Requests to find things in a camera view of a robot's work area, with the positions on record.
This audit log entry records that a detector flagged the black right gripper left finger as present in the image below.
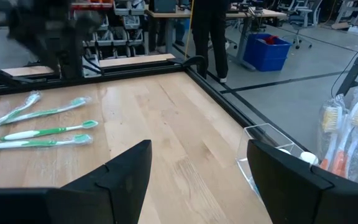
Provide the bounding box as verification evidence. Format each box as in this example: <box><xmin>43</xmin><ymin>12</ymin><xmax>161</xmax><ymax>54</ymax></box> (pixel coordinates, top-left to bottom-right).
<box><xmin>0</xmin><ymin>139</ymin><xmax>153</xmax><ymax>224</ymax></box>

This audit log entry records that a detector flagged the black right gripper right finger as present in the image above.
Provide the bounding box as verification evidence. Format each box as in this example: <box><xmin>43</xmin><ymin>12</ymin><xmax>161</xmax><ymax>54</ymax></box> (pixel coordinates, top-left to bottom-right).
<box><xmin>246</xmin><ymin>139</ymin><xmax>358</xmax><ymax>224</ymax></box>

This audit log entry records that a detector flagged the green toothbrush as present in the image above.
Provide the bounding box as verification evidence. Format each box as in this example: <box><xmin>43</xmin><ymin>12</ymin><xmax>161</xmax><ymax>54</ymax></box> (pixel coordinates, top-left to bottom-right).
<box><xmin>0</xmin><ymin>95</ymin><xmax>92</xmax><ymax>126</ymax></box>
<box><xmin>0</xmin><ymin>133</ymin><xmax>93</xmax><ymax>151</ymax></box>
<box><xmin>0</xmin><ymin>119</ymin><xmax>99</xmax><ymax>142</ymax></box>
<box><xmin>0</xmin><ymin>91</ymin><xmax>42</xmax><ymax>138</ymax></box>

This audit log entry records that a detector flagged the clear acrylic organizer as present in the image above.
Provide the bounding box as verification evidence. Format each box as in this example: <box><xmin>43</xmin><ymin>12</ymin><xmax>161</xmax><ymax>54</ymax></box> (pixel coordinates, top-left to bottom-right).
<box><xmin>236</xmin><ymin>123</ymin><xmax>319</xmax><ymax>202</ymax></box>

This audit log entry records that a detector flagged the blue plastic floor bin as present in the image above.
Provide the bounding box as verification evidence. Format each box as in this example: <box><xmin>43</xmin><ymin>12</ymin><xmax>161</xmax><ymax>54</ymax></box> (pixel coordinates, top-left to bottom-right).
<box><xmin>242</xmin><ymin>33</ymin><xmax>292</xmax><ymax>73</ymax></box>

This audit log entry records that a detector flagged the red item in bin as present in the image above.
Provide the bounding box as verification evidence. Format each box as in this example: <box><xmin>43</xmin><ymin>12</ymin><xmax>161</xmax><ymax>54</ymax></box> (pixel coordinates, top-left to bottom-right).
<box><xmin>261</xmin><ymin>35</ymin><xmax>280</xmax><ymax>45</ymax></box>

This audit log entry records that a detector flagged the parts bin storage rack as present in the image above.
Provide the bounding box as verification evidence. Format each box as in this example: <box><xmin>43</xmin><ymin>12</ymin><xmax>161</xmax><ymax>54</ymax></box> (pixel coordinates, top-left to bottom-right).
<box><xmin>70</xmin><ymin>0</ymin><xmax>150</xmax><ymax>60</ymax></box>

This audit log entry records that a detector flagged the grey office chair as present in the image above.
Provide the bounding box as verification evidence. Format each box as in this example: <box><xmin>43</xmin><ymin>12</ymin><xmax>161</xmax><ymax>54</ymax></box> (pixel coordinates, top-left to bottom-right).
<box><xmin>286</xmin><ymin>0</ymin><xmax>324</xmax><ymax>50</ymax></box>

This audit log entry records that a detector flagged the person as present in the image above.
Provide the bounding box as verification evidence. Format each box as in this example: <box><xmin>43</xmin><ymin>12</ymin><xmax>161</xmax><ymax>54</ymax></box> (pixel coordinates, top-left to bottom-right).
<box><xmin>191</xmin><ymin>0</ymin><xmax>231</xmax><ymax>84</ymax></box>

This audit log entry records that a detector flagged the wooden top work desk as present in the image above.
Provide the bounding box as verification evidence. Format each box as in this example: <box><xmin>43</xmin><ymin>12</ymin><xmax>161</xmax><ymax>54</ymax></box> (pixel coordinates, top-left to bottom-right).
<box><xmin>144</xmin><ymin>7</ymin><xmax>288</xmax><ymax>72</ymax></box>

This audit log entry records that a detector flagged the black aluminium table frame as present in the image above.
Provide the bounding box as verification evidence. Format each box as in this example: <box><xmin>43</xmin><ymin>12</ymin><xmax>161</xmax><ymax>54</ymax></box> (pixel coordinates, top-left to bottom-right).
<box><xmin>0</xmin><ymin>55</ymin><xmax>310</xmax><ymax>153</ymax></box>

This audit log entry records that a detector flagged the yellow hanging cable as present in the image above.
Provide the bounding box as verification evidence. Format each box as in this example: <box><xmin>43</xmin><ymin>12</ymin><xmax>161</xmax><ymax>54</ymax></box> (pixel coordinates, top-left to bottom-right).
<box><xmin>183</xmin><ymin>0</ymin><xmax>196</xmax><ymax>60</ymax></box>

